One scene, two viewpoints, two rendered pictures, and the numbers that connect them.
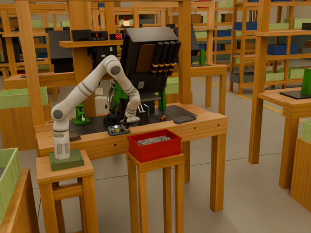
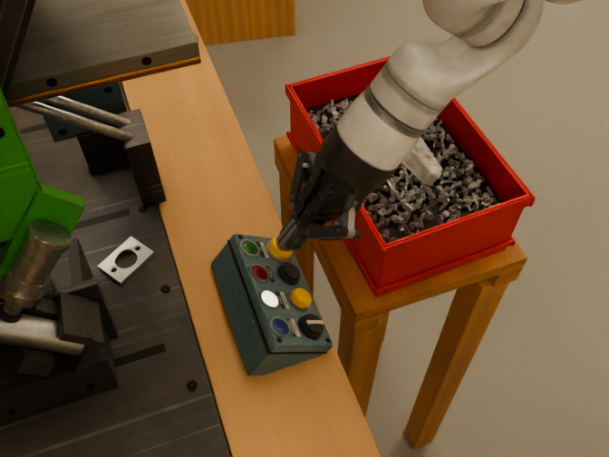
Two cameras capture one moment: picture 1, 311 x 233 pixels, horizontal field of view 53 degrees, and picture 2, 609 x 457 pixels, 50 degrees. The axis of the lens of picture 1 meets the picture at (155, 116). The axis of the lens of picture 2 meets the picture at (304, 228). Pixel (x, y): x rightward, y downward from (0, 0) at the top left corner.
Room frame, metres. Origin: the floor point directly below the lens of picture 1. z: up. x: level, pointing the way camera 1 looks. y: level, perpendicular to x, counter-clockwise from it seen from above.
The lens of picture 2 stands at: (2.11, 0.63, 1.54)
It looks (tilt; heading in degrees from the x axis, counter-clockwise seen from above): 54 degrees down; 274
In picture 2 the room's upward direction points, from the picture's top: straight up
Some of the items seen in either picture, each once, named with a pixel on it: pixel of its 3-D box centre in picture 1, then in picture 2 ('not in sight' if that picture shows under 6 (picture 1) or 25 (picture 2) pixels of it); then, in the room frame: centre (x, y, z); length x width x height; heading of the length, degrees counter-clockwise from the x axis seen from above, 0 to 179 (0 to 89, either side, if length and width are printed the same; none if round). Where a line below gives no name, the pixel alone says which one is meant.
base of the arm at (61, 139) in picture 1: (61, 143); not in sight; (1.80, 0.58, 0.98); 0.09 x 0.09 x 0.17; 27
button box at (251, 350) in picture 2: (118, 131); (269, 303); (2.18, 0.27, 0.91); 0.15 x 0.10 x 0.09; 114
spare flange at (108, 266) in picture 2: not in sight; (126, 260); (2.35, 0.22, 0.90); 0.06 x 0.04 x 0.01; 57
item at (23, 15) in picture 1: (115, 59); not in sight; (2.80, 0.34, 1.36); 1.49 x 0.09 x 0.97; 114
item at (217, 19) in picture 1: (209, 37); not in sight; (10.34, -1.80, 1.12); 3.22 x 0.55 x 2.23; 105
